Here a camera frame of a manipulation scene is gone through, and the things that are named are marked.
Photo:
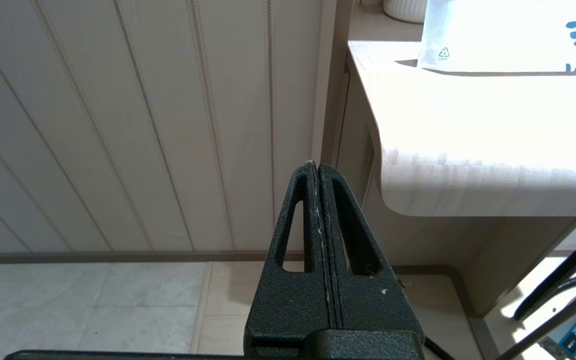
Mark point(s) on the beige wooden shelf unit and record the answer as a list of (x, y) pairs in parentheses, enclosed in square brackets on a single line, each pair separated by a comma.
[(418, 240)]

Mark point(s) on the grey metal bar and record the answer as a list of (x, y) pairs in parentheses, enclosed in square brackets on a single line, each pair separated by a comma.
[(558, 325)]

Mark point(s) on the white floral plastic bag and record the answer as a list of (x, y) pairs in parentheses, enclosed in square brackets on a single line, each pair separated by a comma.
[(493, 35)]

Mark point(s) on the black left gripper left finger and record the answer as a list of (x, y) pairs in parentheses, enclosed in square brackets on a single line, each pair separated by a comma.
[(288, 300)]

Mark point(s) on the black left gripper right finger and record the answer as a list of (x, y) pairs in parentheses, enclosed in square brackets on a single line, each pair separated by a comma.
[(368, 300)]

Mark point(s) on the white ribbed mug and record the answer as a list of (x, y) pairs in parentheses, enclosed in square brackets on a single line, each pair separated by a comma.
[(403, 10)]

